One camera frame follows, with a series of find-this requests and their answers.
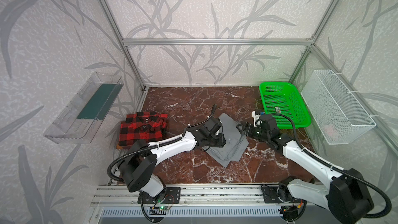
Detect white wire mesh basket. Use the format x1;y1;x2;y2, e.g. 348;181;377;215
301;69;377;145

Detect red black plaid folded shirt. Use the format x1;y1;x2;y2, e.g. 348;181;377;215
117;111;168;149

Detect green plastic basket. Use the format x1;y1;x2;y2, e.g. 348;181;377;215
259;82;312;129

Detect aluminium front rail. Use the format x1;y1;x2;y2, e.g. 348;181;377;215
90;184;353;207

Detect clear plastic wall bin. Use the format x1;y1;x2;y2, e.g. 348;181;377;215
44;72;124;144

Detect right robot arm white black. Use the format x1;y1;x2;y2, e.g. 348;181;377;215
236;111;392;224

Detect grey long sleeve shirt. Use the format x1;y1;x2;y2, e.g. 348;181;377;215
206;113;249;168

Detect pink item in wire basket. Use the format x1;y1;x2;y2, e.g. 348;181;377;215
323;124;339;138

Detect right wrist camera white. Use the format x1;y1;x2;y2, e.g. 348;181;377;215
251;110;265;127

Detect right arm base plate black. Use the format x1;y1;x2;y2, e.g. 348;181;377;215
261;185;303;205

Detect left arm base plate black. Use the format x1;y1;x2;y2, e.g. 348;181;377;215
138;187;181;204

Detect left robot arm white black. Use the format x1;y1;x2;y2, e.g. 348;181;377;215
107;104;226;203

